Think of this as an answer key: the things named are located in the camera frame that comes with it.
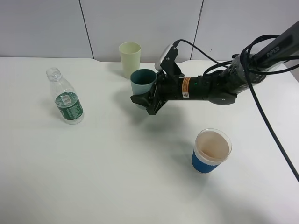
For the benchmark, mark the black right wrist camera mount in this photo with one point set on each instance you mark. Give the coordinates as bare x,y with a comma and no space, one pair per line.
166,62

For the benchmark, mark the teal plastic cup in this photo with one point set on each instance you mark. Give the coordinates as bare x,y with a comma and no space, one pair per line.
142,81

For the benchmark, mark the pale yellow plastic cup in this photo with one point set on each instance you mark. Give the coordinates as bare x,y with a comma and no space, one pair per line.
130,53

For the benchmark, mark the blue sleeve paper cup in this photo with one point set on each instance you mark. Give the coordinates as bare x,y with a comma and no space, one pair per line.
211,148

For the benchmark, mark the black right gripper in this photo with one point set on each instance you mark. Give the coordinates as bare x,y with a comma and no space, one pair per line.
166,89

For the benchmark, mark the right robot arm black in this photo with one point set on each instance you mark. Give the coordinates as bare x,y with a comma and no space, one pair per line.
221,83

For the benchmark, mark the clear bottle green label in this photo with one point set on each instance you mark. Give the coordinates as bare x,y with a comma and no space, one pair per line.
65,97

